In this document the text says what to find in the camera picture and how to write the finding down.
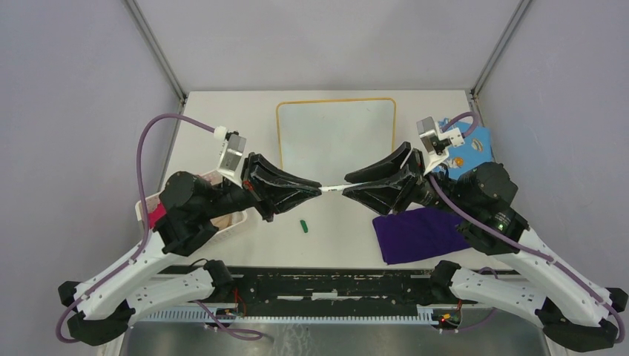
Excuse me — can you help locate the white plastic basket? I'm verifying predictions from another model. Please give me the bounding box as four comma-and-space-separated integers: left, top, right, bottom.
135, 171, 255, 247

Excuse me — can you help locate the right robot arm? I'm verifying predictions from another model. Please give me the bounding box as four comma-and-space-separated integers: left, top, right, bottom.
343, 142, 628, 352

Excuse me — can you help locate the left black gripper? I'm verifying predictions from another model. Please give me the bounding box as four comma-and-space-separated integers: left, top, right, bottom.
202, 151, 323, 221

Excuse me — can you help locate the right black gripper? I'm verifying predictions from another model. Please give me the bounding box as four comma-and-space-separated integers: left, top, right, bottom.
342, 139, 473, 216

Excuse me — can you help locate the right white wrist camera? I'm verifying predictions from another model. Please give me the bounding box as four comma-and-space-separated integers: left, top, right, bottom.
416, 116, 464, 175

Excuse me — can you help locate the tan cloth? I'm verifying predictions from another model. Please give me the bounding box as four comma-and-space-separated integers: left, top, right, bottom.
210, 212, 243, 231

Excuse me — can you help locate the purple cloth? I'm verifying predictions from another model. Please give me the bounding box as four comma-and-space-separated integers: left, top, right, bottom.
372, 208, 470, 265

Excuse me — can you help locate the white slotted cable duct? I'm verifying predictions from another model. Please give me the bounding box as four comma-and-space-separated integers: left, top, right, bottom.
142, 306, 438, 326

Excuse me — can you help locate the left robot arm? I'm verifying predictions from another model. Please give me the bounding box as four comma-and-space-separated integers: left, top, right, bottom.
56, 154, 321, 346

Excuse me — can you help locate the aluminium frame post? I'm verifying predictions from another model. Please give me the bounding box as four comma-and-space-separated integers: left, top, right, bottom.
470, 0, 534, 99
122, 0, 188, 106

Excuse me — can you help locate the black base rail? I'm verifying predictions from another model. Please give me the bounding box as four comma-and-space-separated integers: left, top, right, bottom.
167, 266, 478, 318

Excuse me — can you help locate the red cloth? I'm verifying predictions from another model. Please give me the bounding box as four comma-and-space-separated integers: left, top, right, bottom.
148, 204, 166, 229

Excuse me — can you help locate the yellow framed whiteboard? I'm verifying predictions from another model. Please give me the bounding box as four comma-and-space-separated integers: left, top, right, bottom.
276, 98, 397, 186

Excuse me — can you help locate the right aluminium frame post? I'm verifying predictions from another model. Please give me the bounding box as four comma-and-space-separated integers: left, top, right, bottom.
470, 0, 534, 99

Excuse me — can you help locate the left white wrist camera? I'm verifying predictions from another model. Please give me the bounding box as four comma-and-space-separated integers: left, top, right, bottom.
214, 126, 246, 187

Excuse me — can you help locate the left aluminium frame post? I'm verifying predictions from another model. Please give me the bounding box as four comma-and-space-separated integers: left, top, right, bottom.
122, 0, 188, 106

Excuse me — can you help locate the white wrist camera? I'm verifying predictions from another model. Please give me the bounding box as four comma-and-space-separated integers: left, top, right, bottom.
214, 126, 246, 187
416, 116, 464, 175

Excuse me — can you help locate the blue cartoon cloth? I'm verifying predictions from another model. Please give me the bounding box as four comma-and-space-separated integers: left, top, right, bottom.
432, 124, 493, 179

